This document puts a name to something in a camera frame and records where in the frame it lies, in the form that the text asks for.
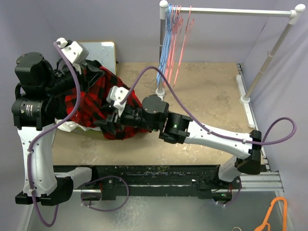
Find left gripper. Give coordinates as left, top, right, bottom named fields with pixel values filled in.
left=43, top=59, right=105, bottom=97

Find single pink hanger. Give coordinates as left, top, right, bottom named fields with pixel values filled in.
left=173, top=6, right=194, bottom=87

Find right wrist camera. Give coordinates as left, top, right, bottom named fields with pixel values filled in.
left=106, top=86, right=129, bottom=110

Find green laundry basket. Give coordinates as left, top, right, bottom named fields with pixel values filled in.
left=71, top=127, right=106, bottom=140

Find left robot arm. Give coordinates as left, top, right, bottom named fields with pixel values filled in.
left=12, top=52, right=99, bottom=206

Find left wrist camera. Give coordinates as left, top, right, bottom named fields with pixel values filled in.
left=55, top=38, right=89, bottom=65

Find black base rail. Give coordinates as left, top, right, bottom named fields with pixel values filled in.
left=50, top=165, right=241, bottom=200

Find white clothes rack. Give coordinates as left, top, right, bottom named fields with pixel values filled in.
left=155, top=0, right=307, bottom=128

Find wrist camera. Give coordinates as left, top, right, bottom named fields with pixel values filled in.
left=55, top=38, right=89, bottom=65
left=106, top=86, right=129, bottom=110

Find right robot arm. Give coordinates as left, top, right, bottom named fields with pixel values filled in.
left=94, top=95, right=261, bottom=188

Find pink hangers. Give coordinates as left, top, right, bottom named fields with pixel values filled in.
left=166, top=5, right=183, bottom=84

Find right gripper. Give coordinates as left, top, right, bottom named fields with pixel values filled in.
left=95, top=100, right=160, bottom=131

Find red black plaid shirt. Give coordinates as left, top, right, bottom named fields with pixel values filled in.
left=55, top=67, right=149, bottom=140

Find black garment pile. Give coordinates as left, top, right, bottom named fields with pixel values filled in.
left=85, top=59, right=103, bottom=72

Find orange hanger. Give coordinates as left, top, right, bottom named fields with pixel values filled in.
left=252, top=196, right=288, bottom=231

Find blue hangers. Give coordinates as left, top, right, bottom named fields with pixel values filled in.
left=159, top=0, right=174, bottom=77

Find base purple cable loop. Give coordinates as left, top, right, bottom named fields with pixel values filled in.
left=80, top=175, right=130, bottom=212

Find white whiteboard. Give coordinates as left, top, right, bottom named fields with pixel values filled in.
left=80, top=41, right=117, bottom=75

